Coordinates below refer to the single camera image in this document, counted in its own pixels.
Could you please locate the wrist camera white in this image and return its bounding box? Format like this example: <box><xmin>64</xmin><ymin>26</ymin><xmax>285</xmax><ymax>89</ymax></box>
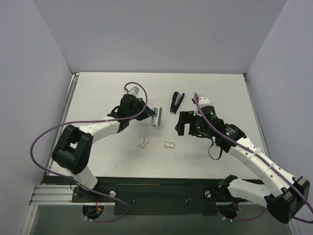
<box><xmin>197</xmin><ymin>95</ymin><xmax>210</xmax><ymax>107</ymax></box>
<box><xmin>127</xmin><ymin>86</ymin><xmax>139</xmax><ymax>96</ymax></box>

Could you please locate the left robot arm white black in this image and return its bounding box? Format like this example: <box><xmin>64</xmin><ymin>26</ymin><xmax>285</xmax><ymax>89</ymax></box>
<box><xmin>52</xmin><ymin>94</ymin><xmax>155</xmax><ymax>202</ymax></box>

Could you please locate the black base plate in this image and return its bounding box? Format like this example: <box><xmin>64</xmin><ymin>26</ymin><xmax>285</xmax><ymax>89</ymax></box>
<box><xmin>70</xmin><ymin>176</ymin><xmax>250</xmax><ymax>216</ymax></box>

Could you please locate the light blue white stapler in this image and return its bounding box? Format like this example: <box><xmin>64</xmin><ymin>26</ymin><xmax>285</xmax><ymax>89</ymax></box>
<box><xmin>151</xmin><ymin>107</ymin><xmax>162</xmax><ymax>127</ymax></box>

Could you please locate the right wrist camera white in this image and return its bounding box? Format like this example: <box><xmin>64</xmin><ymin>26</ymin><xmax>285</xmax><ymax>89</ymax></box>
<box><xmin>197</xmin><ymin>95</ymin><xmax>210</xmax><ymax>107</ymax></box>

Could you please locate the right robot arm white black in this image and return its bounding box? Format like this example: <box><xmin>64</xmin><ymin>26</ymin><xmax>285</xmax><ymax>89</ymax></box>
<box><xmin>175</xmin><ymin>106</ymin><xmax>310</xmax><ymax>224</ymax></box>

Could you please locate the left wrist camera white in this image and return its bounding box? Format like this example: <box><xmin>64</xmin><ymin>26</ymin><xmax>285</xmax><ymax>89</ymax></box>
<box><xmin>127</xmin><ymin>86</ymin><xmax>139</xmax><ymax>96</ymax></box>

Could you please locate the black stapler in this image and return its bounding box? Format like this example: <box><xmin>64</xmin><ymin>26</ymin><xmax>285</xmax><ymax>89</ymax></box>
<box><xmin>170</xmin><ymin>92</ymin><xmax>185</xmax><ymax>114</ymax></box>

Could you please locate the staple box with red label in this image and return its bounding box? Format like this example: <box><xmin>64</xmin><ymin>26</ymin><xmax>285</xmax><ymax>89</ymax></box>
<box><xmin>138</xmin><ymin>138</ymin><xmax>149</xmax><ymax>149</ymax></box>

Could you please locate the beige staple box tray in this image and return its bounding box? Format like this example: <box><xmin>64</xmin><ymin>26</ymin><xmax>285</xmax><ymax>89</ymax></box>
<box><xmin>164</xmin><ymin>141</ymin><xmax>176</xmax><ymax>149</ymax></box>

